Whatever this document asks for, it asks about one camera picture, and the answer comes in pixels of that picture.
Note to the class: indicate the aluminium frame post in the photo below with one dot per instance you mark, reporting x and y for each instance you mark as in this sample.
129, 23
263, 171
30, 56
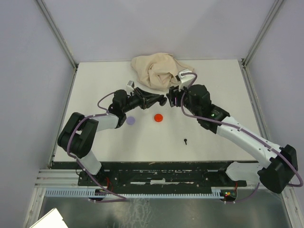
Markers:
56, 32
266, 25

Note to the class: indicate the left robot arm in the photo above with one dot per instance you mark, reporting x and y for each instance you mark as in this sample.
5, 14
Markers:
78, 134

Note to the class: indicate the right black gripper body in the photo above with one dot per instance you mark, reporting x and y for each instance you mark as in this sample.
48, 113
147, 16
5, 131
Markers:
179, 94

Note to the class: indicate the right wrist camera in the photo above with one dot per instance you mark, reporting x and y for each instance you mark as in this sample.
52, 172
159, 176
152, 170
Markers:
185, 77

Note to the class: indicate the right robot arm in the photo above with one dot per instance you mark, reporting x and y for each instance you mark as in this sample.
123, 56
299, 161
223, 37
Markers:
276, 165

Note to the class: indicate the white paper sheet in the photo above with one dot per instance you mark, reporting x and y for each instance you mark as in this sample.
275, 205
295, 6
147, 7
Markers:
52, 219

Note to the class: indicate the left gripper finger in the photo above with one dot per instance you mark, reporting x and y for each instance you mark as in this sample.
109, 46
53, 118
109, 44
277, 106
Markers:
148, 96
151, 101

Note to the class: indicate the left aluminium frame post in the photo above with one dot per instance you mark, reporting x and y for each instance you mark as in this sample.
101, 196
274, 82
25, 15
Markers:
56, 32

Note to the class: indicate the black charging case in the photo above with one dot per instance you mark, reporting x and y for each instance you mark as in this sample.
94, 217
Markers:
162, 101

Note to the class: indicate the purple charging case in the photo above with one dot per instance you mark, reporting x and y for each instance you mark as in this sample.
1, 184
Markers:
130, 120

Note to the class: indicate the beige crumpled cloth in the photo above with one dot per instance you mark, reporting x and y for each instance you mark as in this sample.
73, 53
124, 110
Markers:
158, 71

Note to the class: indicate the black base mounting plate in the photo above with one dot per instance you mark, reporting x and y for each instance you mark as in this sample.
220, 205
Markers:
157, 166

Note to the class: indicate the right aluminium frame post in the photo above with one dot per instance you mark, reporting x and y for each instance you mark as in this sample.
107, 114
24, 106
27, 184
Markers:
266, 25

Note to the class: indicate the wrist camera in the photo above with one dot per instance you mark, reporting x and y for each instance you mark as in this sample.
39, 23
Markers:
185, 77
130, 87

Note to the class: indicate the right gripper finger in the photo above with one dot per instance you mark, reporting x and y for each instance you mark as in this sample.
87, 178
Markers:
170, 92
172, 100

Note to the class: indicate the red charging case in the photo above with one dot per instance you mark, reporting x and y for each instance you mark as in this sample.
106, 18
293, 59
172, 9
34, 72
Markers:
158, 117

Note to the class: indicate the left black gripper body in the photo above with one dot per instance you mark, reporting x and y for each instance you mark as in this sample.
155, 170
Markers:
136, 100

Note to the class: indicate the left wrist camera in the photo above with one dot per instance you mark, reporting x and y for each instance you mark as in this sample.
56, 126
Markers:
130, 87

